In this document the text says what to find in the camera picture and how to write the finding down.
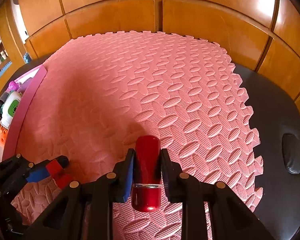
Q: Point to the wooden wall cabinet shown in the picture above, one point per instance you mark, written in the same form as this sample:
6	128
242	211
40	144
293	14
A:
262	35

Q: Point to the red puzzle piece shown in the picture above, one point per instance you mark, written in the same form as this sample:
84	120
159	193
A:
59	175

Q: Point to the purple oval case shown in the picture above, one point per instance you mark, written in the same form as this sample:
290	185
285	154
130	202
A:
23	87

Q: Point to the red cylinder bottle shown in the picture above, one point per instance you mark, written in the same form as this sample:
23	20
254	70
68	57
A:
146	187

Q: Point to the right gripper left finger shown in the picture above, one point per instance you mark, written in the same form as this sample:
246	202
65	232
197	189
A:
122	185

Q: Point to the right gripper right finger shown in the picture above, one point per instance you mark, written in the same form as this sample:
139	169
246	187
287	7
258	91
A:
174	189

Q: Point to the blue foam mat piece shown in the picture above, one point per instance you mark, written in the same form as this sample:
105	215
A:
27	58

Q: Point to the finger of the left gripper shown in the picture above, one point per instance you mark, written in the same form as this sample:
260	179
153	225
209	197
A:
62	160
38	175

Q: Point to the green white plug device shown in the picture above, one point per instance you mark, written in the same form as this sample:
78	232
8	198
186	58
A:
9	108

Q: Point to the black face hole cushion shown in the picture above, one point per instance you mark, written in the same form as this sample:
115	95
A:
291	153

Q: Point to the pink foam puzzle mat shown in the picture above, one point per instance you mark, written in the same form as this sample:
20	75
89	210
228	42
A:
102	92

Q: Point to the pink white shallow tray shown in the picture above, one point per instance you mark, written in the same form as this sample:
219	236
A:
37	74

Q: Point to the purple perforated dome toy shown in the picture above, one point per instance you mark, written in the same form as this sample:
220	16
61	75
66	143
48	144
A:
13	86

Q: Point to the wooden door with shelves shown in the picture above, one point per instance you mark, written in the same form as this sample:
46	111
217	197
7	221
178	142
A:
12	49

